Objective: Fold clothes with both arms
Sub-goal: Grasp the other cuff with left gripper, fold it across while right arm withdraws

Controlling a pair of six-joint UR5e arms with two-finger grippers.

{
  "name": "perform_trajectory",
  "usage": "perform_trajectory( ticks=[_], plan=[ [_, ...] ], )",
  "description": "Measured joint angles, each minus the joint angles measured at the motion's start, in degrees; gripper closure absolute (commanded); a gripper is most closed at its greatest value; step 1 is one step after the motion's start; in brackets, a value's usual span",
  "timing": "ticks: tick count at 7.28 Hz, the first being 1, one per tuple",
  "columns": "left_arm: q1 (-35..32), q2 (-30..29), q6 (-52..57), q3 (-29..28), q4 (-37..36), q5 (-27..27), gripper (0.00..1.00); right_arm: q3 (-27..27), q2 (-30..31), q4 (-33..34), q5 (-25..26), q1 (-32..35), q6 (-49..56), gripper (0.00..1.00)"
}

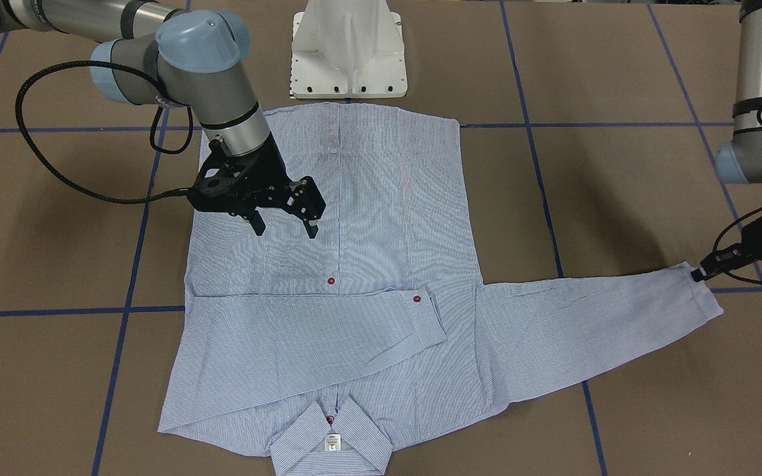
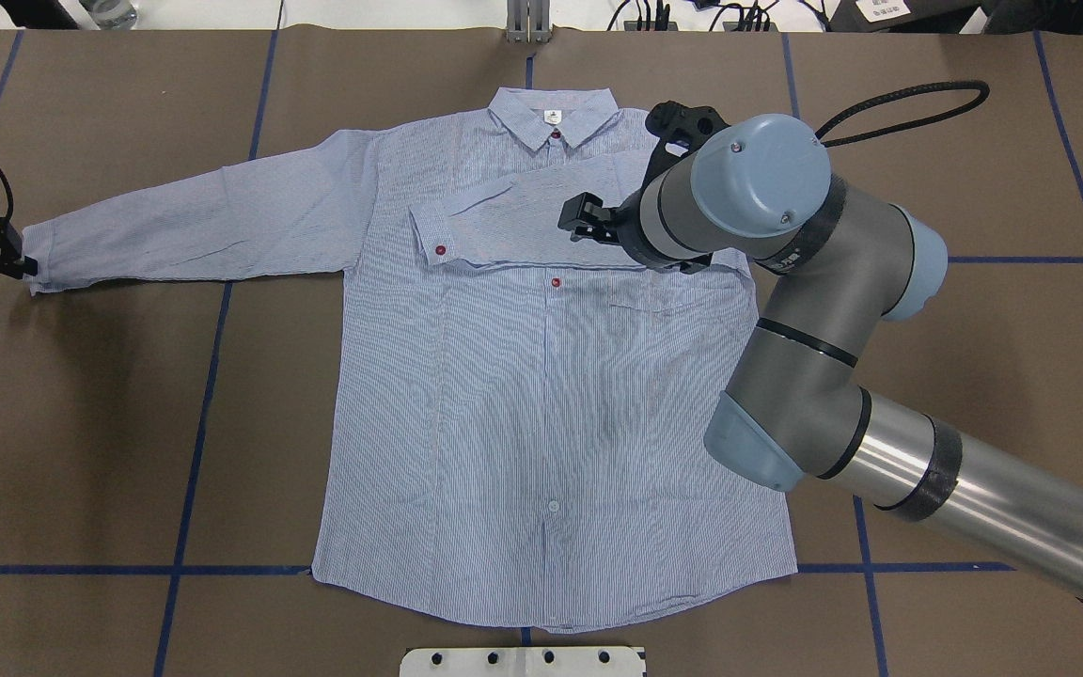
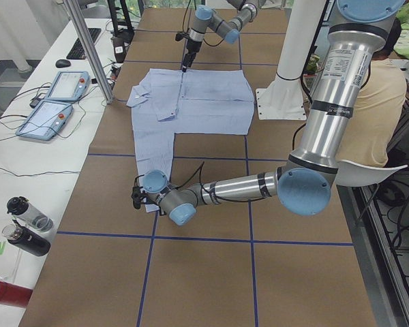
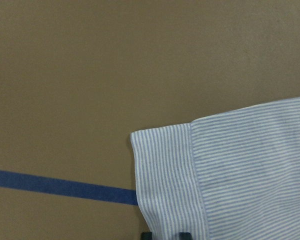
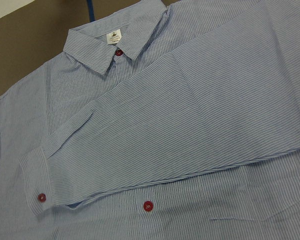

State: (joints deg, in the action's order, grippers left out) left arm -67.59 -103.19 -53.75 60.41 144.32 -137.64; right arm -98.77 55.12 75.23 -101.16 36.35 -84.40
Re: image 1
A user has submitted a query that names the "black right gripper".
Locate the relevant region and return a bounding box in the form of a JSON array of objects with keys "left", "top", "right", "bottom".
[{"left": 187, "top": 136, "right": 326, "bottom": 239}]

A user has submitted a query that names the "blue striped button shirt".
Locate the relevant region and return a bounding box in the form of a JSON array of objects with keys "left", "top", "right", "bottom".
[{"left": 157, "top": 103, "right": 722, "bottom": 475}]

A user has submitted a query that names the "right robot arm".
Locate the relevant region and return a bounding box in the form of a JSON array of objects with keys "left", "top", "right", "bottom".
[{"left": 0, "top": 1, "right": 326, "bottom": 238}]

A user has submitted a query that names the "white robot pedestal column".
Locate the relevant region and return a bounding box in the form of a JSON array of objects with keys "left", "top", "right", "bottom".
[{"left": 290, "top": 1, "right": 409, "bottom": 100}]

